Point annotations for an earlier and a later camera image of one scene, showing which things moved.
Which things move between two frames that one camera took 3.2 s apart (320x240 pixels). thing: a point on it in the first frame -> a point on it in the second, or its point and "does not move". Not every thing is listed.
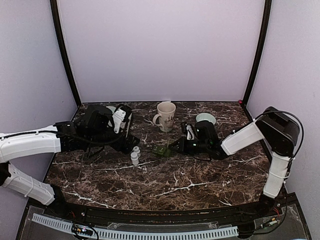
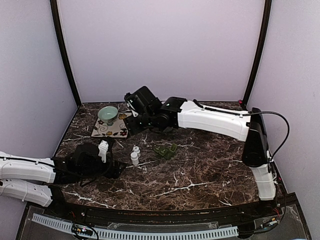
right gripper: (182, 145) -> (132, 127)
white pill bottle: (136, 149) does not move
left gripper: (119, 146) -> (116, 173)
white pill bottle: (134, 158) does not move
